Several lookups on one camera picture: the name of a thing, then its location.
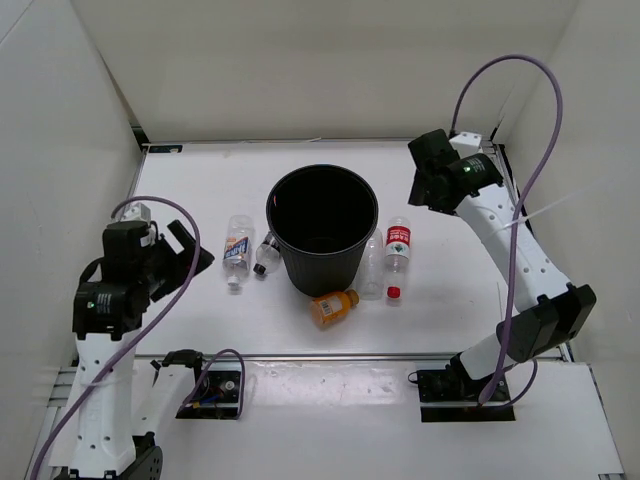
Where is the clear bottle blue label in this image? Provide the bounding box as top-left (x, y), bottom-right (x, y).
top-left (222, 215), bottom-right (255, 291)

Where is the clear bottle black cap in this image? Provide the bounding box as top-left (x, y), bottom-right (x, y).
top-left (253, 231), bottom-right (281, 277)

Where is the clear bottle red label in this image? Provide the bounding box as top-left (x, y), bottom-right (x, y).
top-left (385, 216), bottom-right (411, 300)

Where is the clear unlabelled plastic bottle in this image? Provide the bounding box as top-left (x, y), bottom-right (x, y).
top-left (356, 229), bottom-right (384, 300)

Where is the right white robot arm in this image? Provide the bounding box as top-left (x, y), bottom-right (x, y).
top-left (408, 129), bottom-right (596, 400)

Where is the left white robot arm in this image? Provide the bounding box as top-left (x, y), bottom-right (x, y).
top-left (34, 218), bottom-right (214, 479)

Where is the black plastic bin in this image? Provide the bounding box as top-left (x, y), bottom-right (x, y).
top-left (266, 164), bottom-right (379, 297)

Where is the orange juice bottle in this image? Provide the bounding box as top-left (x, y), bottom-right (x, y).
top-left (310, 289), bottom-right (360, 329)

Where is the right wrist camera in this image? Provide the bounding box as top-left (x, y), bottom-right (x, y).
top-left (449, 132), bottom-right (482, 158)

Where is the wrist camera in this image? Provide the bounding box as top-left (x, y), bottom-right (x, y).
top-left (120, 202), bottom-right (152, 224)
top-left (449, 132), bottom-right (482, 158)

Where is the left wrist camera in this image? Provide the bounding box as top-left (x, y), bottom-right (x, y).
top-left (120, 202), bottom-right (152, 224)

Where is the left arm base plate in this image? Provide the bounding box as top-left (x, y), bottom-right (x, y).
top-left (176, 370), bottom-right (243, 420)

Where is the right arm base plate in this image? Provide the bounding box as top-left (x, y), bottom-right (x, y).
top-left (407, 370), bottom-right (516, 423)

